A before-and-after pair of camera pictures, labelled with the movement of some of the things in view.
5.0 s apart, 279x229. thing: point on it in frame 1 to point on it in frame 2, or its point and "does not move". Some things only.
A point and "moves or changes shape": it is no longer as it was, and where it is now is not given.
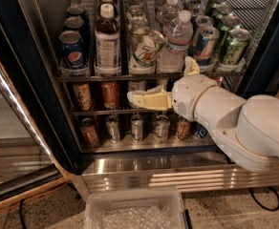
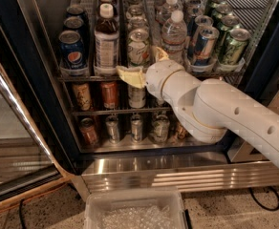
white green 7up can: [143, 52] moves or changes shape
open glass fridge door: [21, 160] does not move
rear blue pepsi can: [75, 10] does not move
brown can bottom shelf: [89, 132] does not move
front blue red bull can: [205, 45] does not move
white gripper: [189, 93] to [159, 75]
